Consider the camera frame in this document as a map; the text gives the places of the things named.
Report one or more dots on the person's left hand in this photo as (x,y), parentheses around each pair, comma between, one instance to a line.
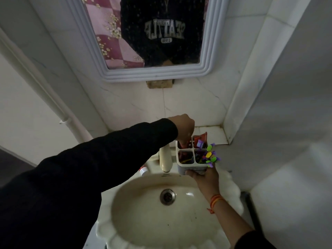
(182,127)

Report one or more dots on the person's right hand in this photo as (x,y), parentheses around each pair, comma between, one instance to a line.
(206,184)

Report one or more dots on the person's right fingers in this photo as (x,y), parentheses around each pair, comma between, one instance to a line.
(192,173)

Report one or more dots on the person's left fingers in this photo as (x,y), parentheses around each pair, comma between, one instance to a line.
(184,142)

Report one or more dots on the white four-compartment holder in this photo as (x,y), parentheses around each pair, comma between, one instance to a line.
(185,163)

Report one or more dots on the person's right forearm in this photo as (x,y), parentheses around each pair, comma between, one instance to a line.
(233,220)

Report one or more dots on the person's left forearm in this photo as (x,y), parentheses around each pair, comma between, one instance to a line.
(114,155)

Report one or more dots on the red toothpaste tube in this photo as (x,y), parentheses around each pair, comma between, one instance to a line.
(201,139)

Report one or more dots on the cream basin faucet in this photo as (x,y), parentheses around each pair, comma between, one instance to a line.
(165,158)

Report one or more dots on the yellow purple toothbrush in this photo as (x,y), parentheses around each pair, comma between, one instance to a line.
(208,154)

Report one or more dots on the green purple toothbrush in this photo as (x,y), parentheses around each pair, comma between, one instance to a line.
(210,147)
(213,159)

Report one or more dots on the metal basin drain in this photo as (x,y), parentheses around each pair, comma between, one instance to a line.
(167,197)

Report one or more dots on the orange thread wristband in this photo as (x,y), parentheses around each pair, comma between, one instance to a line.
(215,200)

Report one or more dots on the white tube with red band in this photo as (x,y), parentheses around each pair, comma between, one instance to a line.
(143,170)

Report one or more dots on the wooden block under mirror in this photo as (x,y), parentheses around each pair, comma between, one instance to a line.
(159,83)

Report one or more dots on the cream scalloped wash basin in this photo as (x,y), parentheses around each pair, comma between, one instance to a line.
(145,217)

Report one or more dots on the white framed wall mirror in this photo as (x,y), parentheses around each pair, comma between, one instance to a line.
(155,36)

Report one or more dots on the white wall pipe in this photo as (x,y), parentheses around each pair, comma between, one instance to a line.
(39,85)

